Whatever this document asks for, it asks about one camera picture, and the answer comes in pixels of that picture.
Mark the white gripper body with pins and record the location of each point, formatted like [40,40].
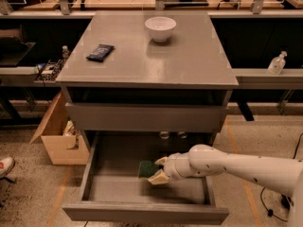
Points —
[175,167]

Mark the green sponge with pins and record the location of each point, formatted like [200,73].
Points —
[147,169]

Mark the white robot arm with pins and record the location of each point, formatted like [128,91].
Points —
[285,176]

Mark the open grey middle drawer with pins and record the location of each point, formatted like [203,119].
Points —
[112,191]

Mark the grey drawer cabinet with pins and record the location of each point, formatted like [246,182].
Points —
[188,69]

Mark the closed grey top drawer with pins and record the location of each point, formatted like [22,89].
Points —
[102,117]

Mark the left glass jar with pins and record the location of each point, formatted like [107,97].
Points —
[164,135]

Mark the glass jar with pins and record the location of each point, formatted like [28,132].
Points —
[182,134]
[164,135]

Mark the right glass jar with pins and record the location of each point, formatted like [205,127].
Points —
[182,134]

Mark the cardboard box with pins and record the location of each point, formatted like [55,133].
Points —
[63,144]

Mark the black cylindrical device on floor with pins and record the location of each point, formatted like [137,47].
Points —
[285,201]

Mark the dark snack packet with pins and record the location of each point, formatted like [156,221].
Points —
[100,53]

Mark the white bowl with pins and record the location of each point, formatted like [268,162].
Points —
[160,28]

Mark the clear pump bottle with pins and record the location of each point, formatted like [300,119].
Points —
[277,64]

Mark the tray of small parts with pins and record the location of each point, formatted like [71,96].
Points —
[49,71]

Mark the small plastic bottle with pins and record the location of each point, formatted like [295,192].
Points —
[65,53]

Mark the white sneaker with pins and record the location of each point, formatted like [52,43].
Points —
[6,165]

